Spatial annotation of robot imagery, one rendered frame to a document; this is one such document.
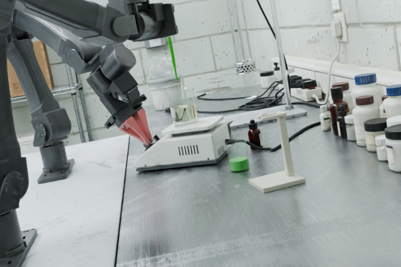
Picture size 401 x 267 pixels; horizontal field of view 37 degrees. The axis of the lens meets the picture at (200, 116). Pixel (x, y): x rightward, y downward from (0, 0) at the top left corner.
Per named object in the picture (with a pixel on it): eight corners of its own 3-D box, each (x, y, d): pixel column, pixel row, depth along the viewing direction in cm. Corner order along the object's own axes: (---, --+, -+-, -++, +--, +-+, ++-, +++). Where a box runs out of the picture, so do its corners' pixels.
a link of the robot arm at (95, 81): (129, 80, 139) (110, 56, 139) (114, 87, 134) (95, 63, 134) (112, 96, 143) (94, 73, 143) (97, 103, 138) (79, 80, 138)
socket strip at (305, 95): (306, 102, 194) (304, 89, 194) (278, 90, 234) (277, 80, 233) (323, 99, 195) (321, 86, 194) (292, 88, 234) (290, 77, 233)
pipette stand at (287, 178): (264, 193, 105) (252, 121, 103) (249, 183, 113) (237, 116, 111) (305, 182, 107) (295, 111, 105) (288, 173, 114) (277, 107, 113)
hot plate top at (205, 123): (160, 135, 135) (159, 131, 135) (177, 124, 146) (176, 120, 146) (211, 129, 131) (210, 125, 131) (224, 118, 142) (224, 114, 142)
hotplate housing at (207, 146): (134, 173, 138) (127, 139, 137) (154, 158, 150) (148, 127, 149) (228, 164, 131) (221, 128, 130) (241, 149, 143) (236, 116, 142)
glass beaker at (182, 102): (196, 127, 134) (189, 90, 133) (169, 130, 136) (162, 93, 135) (204, 121, 141) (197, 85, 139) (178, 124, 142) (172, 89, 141)
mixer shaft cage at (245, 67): (237, 75, 176) (222, -11, 172) (233, 74, 182) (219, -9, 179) (259, 71, 176) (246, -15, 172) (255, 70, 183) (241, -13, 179)
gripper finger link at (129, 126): (168, 129, 137) (143, 96, 138) (144, 146, 134) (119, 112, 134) (160, 137, 143) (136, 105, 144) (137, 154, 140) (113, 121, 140)
